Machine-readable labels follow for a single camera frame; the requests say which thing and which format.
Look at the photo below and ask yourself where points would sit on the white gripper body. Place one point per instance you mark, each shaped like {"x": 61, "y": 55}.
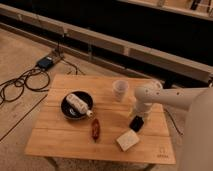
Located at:
{"x": 141, "y": 109}

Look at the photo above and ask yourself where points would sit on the black eraser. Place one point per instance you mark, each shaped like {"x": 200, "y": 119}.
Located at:
{"x": 137, "y": 123}

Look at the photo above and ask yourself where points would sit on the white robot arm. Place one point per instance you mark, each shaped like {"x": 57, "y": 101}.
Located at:
{"x": 197, "y": 142}

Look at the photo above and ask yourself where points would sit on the white sponge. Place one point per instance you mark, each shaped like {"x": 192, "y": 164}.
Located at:
{"x": 127, "y": 140}

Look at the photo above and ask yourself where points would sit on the clear plastic cup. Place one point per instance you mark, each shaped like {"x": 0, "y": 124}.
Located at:
{"x": 120, "y": 88}

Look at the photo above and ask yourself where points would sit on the red-brown snack packet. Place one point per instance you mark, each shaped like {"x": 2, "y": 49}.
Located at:
{"x": 95, "y": 129}

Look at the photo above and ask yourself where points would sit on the wooden table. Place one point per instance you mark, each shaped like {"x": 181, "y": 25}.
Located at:
{"x": 55, "y": 136}

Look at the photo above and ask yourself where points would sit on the white bottle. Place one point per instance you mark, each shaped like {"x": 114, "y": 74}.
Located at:
{"x": 77, "y": 106}

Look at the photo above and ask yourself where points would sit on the black bowl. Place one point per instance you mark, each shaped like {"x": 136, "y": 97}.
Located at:
{"x": 82, "y": 95}

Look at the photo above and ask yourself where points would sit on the black power adapter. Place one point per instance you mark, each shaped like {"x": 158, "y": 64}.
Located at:
{"x": 45, "y": 63}

